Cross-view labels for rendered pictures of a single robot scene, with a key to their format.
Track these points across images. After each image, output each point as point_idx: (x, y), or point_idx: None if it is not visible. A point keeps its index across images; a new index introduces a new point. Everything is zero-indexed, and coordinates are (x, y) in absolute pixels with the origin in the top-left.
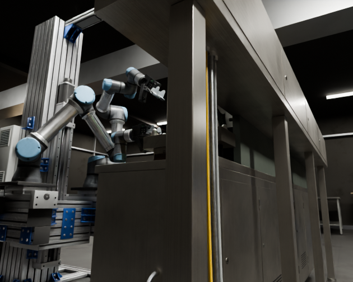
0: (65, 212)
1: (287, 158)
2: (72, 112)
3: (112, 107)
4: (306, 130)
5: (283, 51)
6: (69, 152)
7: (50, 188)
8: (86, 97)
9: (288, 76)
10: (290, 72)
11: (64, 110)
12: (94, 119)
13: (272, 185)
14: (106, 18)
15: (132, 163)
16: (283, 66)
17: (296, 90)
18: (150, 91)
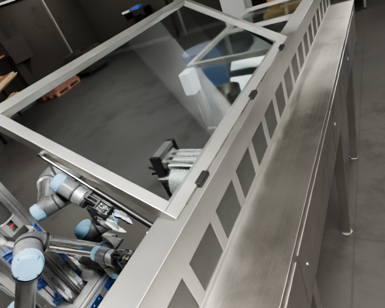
0: (93, 307)
1: (314, 299)
2: (32, 287)
3: (58, 172)
4: (333, 165)
5: (300, 228)
6: (52, 254)
7: (63, 293)
8: (33, 271)
9: (310, 237)
10: (311, 205)
11: (21, 293)
12: (57, 247)
13: None
14: None
15: None
16: (302, 271)
17: (320, 179)
18: (107, 227)
